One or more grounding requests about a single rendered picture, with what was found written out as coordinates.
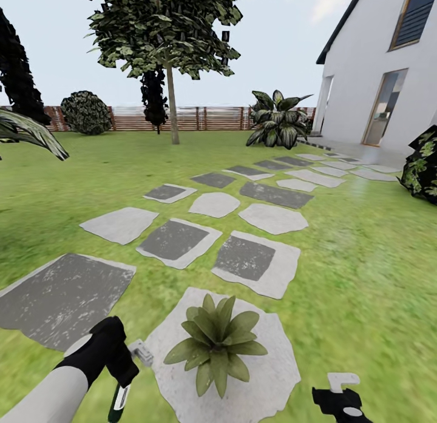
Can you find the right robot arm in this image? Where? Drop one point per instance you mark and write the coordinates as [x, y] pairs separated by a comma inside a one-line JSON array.
[[343, 404]]

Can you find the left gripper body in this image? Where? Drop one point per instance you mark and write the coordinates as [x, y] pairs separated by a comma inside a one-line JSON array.
[[124, 370]]

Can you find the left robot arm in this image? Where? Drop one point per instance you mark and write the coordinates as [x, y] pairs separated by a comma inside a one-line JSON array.
[[57, 398]]

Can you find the insectifuge atomizer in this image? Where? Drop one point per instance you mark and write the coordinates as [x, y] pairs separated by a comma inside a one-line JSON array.
[[118, 402]]

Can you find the pot plant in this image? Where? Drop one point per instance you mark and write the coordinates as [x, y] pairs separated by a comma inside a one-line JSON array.
[[216, 341]]

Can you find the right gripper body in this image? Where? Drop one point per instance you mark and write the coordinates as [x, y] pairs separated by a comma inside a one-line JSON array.
[[327, 399]]

